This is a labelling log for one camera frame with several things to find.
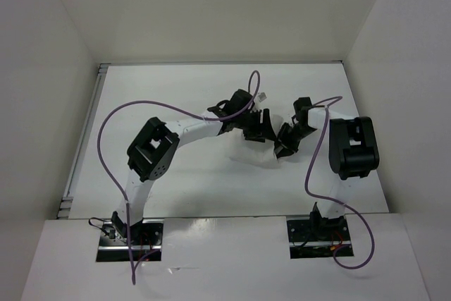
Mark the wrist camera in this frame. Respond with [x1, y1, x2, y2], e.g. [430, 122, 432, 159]
[291, 97, 324, 124]
[207, 89, 266, 121]

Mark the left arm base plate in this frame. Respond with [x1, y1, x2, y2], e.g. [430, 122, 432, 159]
[95, 219, 163, 263]

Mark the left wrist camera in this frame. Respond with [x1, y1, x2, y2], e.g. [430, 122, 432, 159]
[207, 89, 266, 121]

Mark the aluminium table frame rail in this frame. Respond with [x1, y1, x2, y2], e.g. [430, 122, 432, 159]
[56, 63, 111, 220]

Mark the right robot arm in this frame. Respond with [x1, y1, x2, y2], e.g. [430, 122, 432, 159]
[274, 104, 380, 240]

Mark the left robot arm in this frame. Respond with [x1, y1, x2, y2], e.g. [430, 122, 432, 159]
[111, 107, 276, 245]

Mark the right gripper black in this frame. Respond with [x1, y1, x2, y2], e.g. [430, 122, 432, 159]
[270, 122, 317, 159]

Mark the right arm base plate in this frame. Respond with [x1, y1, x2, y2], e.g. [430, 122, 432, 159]
[286, 218, 354, 259]

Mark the white pleated skirt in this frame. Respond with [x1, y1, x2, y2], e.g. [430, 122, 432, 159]
[226, 130, 280, 169]

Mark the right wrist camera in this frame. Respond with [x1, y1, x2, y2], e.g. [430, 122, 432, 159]
[291, 97, 324, 124]

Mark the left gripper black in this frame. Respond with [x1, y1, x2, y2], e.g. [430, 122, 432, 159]
[235, 108, 277, 142]

